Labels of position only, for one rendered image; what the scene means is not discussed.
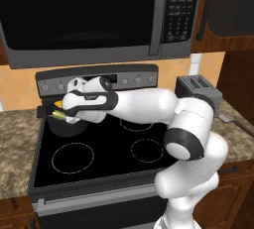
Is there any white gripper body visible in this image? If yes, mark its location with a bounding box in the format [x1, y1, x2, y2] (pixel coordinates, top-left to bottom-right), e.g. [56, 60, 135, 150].
[64, 109, 83, 125]

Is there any black cooking pot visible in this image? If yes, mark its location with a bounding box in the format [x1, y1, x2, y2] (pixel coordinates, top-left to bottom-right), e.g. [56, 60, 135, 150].
[37, 104, 89, 139]

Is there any black glass-top stove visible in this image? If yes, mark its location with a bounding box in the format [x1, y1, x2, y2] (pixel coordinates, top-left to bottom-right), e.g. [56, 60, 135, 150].
[28, 62, 182, 229]

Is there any black and grey microwave oven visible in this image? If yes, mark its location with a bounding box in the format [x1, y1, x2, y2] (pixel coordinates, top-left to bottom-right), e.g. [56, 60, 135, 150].
[0, 0, 204, 70]

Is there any brown base cupboard door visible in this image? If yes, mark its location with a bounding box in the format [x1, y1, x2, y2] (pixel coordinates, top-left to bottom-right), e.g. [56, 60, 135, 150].
[192, 175, 254, 229]
[0, 195, 38, 229]

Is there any grey toaster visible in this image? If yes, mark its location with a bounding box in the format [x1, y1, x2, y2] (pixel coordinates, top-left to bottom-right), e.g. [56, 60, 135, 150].
[174, 74, 223, 119]

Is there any brown tall cabinet panel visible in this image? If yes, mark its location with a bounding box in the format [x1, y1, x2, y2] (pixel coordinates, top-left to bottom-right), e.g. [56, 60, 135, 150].
[215, 49, 254, 126]

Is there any brown drawer front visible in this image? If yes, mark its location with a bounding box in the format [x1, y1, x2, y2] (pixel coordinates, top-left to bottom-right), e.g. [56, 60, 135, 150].
[211, 159, 254, 188]

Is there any grey oven door handle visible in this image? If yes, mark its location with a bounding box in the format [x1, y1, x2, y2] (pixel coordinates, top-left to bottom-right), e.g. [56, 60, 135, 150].
[35, 182, 161, 215]

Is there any grey microwave door handle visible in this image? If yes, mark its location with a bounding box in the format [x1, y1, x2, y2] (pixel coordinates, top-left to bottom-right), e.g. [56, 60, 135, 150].
[148, 0, 167, 57]

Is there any grey spatula with dark handle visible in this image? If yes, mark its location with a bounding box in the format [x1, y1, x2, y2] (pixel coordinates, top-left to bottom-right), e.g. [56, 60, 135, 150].
[217, 113, 254, 138]

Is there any black drawer handle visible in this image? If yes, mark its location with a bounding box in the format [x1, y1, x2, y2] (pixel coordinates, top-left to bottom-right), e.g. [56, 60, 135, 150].
[218, 165, 240, 175]

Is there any black cupboard door handle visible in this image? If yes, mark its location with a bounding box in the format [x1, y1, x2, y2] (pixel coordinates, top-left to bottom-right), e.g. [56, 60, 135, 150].
[195, 0, 214, 42]

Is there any brown wall cupboard door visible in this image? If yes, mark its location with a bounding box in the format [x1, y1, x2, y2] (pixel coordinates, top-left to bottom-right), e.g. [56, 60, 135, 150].
[190, 0, 254, 55]

